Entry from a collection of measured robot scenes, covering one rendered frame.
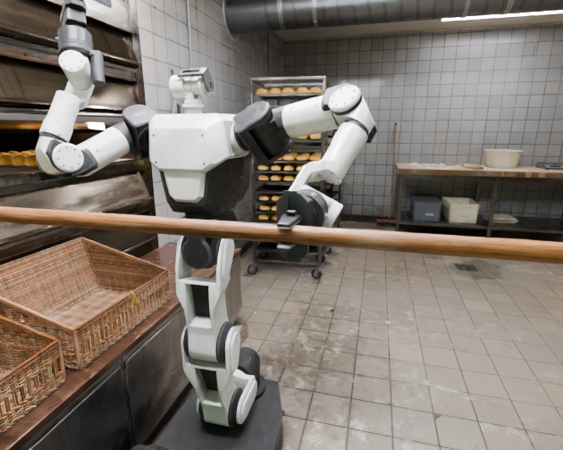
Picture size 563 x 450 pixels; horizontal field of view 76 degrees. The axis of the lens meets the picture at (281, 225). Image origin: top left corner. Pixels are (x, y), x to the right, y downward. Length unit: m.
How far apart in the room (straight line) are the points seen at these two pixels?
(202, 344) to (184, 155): 0.64
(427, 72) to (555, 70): 1.48
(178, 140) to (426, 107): 4.69
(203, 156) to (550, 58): 5.24
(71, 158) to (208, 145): 0.37
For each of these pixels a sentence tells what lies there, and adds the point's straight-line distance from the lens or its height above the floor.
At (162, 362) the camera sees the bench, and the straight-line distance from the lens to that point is 1.78.
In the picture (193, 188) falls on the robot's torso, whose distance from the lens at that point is 1.10.
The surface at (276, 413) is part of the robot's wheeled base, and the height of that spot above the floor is 0.17.
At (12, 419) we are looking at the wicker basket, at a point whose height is 0.60.
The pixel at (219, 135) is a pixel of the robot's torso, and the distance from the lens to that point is 1.06.
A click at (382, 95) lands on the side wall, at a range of 5.50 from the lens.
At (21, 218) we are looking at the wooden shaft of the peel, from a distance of 0.84.
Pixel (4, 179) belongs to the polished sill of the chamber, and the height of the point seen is 1.17.
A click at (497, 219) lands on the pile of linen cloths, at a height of 0.28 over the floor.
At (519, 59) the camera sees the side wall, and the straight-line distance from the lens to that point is 5.78.
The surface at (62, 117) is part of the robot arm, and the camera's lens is 1.18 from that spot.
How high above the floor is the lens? 1.36
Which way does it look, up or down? 15 degrees down
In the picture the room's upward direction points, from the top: straight up
